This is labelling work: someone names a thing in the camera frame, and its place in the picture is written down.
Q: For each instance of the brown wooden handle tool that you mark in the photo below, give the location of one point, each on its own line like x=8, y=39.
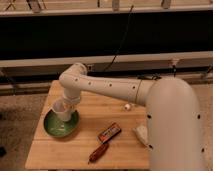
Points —
x=95, y=155

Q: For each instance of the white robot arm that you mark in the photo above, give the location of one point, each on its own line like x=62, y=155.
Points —
x=174, y=122

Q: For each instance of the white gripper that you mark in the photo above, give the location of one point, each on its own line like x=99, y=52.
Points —
x=71, y=97

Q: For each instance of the wooden table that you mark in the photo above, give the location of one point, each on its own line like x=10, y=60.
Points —
x=72, y=152

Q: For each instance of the orange candy bar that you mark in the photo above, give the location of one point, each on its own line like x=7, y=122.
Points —
x=106, y=135

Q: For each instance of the white crumpled cloth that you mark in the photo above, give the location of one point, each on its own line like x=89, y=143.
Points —
x=142, y=134

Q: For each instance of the white ceramic cup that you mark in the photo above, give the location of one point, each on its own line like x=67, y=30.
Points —
x=62, y=110

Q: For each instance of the small white round object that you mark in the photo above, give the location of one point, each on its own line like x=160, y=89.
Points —
x=127, y=107

